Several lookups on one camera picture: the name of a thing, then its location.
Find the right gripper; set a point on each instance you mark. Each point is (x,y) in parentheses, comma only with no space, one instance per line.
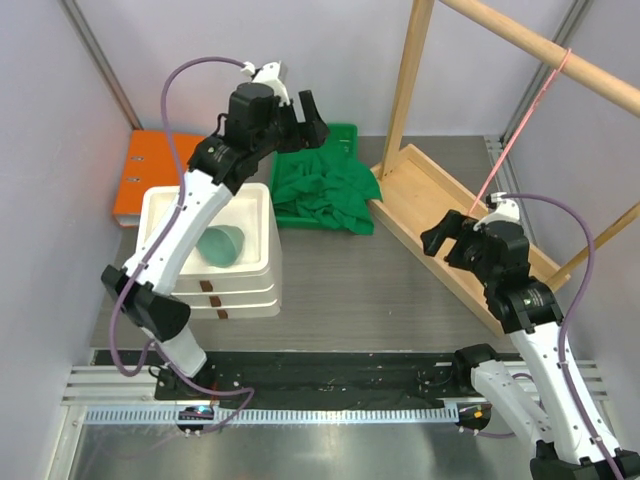
(448,227)

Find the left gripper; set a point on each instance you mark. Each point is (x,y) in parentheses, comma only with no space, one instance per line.
(309,135)

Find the green t shirt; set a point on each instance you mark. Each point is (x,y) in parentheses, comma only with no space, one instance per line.
(368,189)

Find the pink wire hanger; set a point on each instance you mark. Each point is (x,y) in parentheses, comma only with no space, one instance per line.
(522,124)

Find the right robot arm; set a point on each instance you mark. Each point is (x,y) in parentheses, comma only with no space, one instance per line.
(564,439)

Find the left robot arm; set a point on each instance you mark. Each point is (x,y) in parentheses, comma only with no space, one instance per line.
(258,122)

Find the green plastic tray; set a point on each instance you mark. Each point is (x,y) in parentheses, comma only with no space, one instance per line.
(345,140)

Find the wooden clothes rack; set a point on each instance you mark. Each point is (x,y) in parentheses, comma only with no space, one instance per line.
(416,191)

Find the teal ceramic cup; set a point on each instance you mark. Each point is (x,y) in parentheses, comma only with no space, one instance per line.
(221,246)

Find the white stacked containers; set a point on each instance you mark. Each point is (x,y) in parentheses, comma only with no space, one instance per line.
(240,280)

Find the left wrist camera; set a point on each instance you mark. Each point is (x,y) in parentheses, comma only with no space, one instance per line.
(272,74)

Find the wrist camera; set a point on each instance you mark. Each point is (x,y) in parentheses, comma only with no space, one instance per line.
(500,209)
(272,74)

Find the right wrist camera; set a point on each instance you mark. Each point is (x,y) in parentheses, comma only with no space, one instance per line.
(500,209)

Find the orange ring binder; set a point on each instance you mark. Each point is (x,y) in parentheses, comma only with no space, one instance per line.
(148,163)

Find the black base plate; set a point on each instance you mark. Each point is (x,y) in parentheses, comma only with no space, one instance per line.
(337,381)

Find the slotted cable duct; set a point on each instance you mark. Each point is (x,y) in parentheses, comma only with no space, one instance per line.
(196,414)

